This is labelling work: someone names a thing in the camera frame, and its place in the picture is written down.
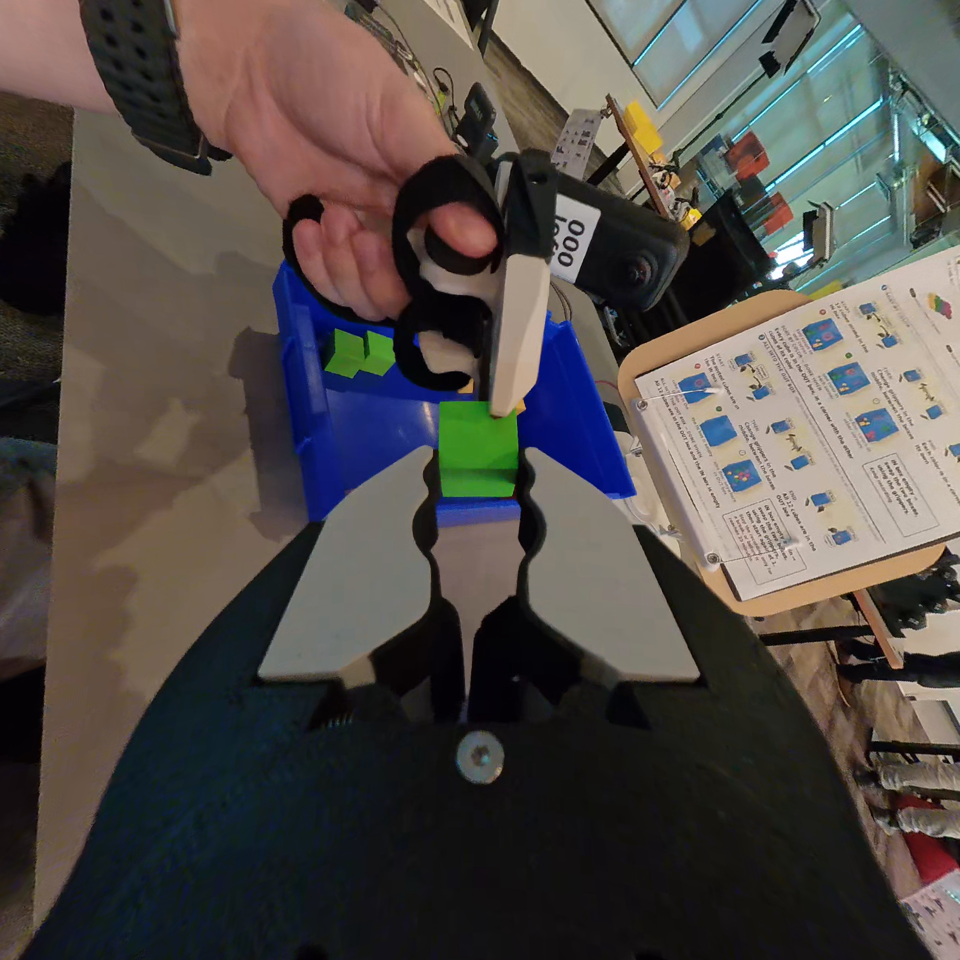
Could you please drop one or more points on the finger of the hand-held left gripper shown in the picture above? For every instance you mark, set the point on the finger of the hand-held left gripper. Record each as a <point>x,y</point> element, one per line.
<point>519,330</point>

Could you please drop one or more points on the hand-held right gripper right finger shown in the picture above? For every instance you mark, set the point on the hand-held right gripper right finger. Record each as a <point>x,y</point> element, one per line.
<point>607,585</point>

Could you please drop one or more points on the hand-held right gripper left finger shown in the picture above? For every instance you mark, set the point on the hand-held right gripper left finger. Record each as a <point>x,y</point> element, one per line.
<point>352,585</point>

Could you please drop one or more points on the green cube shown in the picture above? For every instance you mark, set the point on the green cube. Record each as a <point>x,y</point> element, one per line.
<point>380,354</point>
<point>472,450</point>
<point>343,354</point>

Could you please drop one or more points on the blue plastic bin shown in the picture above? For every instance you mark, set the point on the blue plastic bin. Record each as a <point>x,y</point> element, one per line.
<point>375,427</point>

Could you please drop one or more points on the person's left forearm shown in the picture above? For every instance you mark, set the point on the person's left forearm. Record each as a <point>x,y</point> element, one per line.
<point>45,52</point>

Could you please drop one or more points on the person's left hand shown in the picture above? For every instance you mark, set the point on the person's left hand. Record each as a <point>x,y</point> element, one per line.
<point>300,97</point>

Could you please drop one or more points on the hanging light fixture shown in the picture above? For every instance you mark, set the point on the hanging light fixture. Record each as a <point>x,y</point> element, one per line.
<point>789,34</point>

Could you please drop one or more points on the printed instruction sheet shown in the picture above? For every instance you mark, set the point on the printed instruction sheet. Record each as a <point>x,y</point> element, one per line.
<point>825,450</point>

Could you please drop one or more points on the black wristwatch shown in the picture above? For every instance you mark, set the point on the black wristwatch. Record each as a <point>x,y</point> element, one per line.
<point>135,82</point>

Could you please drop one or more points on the printed paper sheet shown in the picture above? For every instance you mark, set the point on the printed paper sheet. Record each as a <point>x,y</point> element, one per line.
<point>934,919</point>

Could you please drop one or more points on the black bag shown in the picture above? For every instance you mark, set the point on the black bag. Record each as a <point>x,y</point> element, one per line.
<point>34,240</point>

